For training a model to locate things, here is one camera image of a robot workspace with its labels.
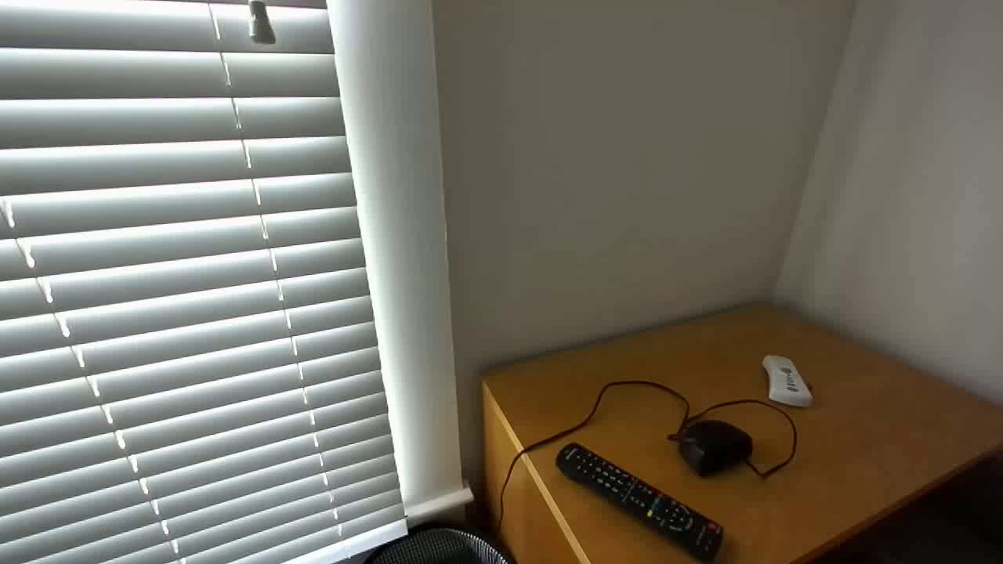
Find wooden dresser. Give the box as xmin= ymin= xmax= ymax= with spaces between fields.
xmin=481 ymin=300 xmax=1003 ymax=564

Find white window frame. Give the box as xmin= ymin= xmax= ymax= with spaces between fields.
xmin=322 ymin=0 xmax=476 ymax=525

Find black round device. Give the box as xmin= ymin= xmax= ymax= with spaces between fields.
xmin=673 ymin=416 xmax=757 ymax=478

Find black trash bin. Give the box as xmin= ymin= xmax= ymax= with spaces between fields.
xmin=363 ymin=524 xmax=510 ymax=564

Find small white remote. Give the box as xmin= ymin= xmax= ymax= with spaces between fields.
xmin=760 ymin=351 xmax=814 ymax=411

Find black tv remote control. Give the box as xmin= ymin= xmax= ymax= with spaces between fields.
xmin=551 ymin=440 xmax=728 ymax=564

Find thin dark red cable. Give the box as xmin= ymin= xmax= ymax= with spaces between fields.
xmin=490 ymin=377 xmax=804 ymax=525

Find white horizontal window blinds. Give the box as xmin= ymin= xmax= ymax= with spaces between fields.
xmin=0 ymin=0 xmax=411 ymax=564

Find small blind cord tassel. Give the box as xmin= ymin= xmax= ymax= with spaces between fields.
xmin=247 ymin=0 xmax=280 ymax=46

